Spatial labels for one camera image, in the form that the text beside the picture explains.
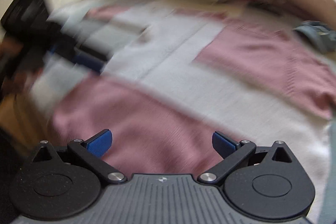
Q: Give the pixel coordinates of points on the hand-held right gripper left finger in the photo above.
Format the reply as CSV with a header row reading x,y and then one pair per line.
x,y
101,143

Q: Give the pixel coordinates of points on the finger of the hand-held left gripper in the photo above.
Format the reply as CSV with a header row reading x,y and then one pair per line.
x,y
89,62

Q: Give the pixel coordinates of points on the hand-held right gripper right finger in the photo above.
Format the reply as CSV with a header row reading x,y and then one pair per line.
x,y
223,144

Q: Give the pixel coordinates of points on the pink and white sweater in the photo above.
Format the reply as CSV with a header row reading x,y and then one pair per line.
x,y
183,87

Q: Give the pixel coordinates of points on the person's left hand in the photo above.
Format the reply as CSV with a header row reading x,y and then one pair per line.
x,y
10,47

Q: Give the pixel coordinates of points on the blue cap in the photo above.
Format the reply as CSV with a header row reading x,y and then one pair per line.
x,y
317,36

